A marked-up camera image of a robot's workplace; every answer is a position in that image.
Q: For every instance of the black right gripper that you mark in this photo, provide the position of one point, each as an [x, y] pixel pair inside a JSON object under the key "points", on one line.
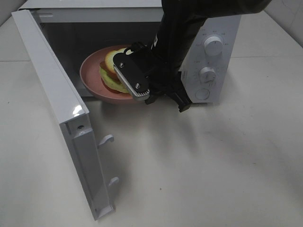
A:
{"points": [[164, 78]]}

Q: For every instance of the round white door-release button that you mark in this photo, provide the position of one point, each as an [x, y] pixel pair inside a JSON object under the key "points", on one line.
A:
{"points": [[202, 94]]}

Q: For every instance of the toast lettuce sandwich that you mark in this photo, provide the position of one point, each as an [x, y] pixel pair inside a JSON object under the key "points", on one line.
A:
{"points": [[108, 74]]}

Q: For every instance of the pink round plate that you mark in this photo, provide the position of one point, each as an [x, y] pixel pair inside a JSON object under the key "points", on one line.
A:
{"points": [[90, 76]]}

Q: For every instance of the white microwave door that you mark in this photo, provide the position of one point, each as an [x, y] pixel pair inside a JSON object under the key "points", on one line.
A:
{"points": [[71, 113]]}

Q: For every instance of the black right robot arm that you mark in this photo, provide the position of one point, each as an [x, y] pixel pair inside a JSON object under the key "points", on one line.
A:
{"points": [[179, 26]]}

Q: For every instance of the lower white timer knob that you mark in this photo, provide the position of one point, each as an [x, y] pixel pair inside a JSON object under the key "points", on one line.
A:
{"points": [[207, 74]]}

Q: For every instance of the upper white power knob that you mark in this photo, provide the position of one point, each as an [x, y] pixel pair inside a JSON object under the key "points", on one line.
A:
{"points": [[213, 45]]}

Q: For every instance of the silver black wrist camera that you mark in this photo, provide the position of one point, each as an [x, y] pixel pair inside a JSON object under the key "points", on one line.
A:
{"points": [[132, 70]]}

